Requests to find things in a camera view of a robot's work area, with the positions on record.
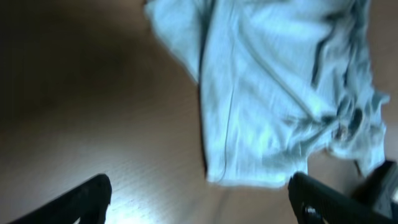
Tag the light blue t-shirt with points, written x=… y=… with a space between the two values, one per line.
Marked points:
x=278 y=81

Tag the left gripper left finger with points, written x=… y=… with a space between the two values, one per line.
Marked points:
x=85 y=204

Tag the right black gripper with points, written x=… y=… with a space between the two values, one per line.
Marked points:
x=379 y=190

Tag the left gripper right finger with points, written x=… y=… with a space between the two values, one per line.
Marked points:
x=314 y=202

